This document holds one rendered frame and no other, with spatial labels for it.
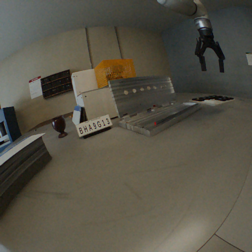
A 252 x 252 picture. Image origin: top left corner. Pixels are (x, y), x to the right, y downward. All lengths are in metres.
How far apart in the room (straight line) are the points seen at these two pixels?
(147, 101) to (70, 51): 2.17
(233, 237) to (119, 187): 0.21
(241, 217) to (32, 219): 0.33
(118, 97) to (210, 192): 0.47
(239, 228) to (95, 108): 0.70
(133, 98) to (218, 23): 2.69
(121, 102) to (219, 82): 2.42
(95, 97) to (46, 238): 0.63
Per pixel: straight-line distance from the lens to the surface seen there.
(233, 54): 2.66
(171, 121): 0.43
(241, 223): 0.20
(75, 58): 2.44
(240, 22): 2.88
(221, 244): 0.17
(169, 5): 0.51
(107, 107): 0.66
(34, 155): 0.38
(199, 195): 0.19
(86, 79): 0.88
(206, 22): 0.62
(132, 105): 0.52
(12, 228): 0.30
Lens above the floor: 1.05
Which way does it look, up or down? 18 degrees down
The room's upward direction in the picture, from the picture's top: 12 degrees counter-clockwise
